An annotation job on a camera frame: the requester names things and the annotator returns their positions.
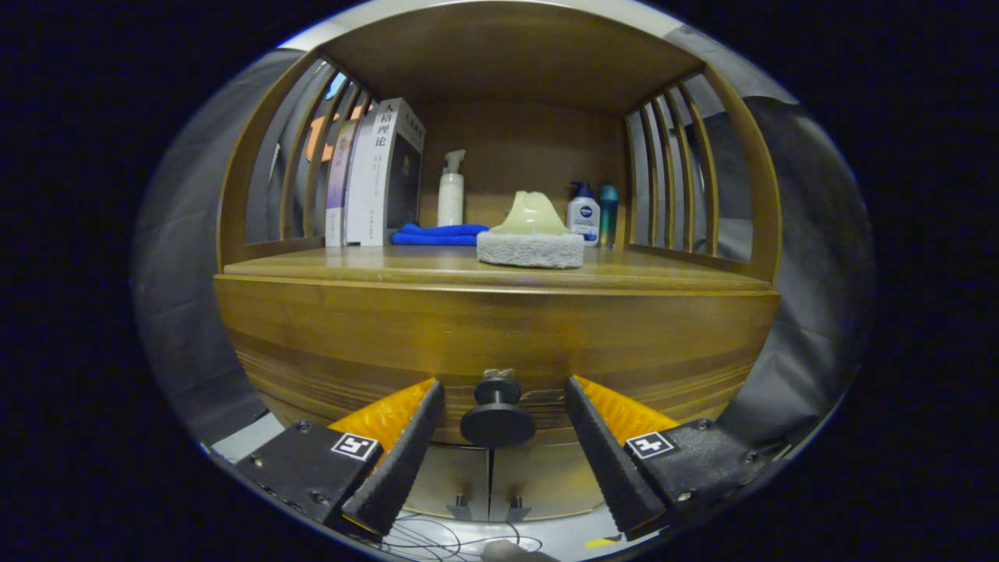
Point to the teal slim bottle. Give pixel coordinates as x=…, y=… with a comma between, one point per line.
x=609, y=215

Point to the blue folded cloth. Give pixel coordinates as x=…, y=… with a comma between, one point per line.
x=437, y=232

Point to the thick white portrait book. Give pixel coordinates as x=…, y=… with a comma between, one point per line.
x=382, y=179

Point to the wooden cabinet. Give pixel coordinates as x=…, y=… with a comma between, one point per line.
x=507, y=55

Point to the pale green scrub brush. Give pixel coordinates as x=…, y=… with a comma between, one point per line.
x=531, y=250

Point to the yellow floor tape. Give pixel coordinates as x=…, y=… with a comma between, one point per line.
x=602, y=542

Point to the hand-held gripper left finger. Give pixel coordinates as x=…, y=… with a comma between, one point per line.
x=402, y=460

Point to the white pump bottle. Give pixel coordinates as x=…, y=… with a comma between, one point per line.
x=450, y=199

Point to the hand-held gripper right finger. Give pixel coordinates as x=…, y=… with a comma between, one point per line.
x=609, y=460

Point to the white lotion bottle blue cap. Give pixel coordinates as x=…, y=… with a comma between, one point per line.
x=583, y=218

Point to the thin purple book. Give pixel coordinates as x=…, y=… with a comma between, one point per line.
x=334, y=203

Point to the wooden cabinet door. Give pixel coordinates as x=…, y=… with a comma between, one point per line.
x=546, y=476
x=453, y=478

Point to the wooden countertop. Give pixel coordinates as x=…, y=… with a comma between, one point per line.
x=375, y=261

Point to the thin white book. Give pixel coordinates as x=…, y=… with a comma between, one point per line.
x=355, y=203

